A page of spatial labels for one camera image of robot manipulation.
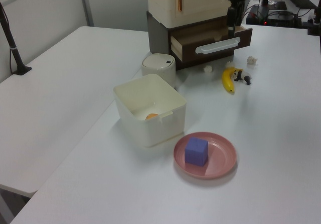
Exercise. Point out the pink plate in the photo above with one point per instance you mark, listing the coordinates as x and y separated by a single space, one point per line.
220 158

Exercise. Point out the black camera stand pole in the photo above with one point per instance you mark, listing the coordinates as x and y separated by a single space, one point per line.
12 48

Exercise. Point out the purple cube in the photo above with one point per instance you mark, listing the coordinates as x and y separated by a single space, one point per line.
196 152

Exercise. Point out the cream open plastic bin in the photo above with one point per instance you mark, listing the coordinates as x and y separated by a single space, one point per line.
150 131

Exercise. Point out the black electronics box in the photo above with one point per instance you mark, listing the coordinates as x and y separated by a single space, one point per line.
278 20

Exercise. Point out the dark wood drawer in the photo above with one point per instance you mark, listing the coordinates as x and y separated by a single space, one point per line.
215 52

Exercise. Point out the black clamp post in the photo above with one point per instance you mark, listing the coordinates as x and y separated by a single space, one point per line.
314 25

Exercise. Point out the dark wood drawer cabinet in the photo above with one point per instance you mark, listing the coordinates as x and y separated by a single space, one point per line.
158 35

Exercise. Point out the small cream trash can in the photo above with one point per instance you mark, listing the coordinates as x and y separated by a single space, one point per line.
158 67

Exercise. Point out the crumpled white paper ball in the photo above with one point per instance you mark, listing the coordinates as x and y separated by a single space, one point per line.
229 64
252 60
207 69

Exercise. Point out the yellow toy banana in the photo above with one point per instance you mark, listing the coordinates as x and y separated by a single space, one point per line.
227 81

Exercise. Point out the small orange toy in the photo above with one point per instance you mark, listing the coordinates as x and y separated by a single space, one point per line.
151 116

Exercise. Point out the black and white panda toy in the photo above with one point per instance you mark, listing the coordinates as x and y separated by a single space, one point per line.
241 76

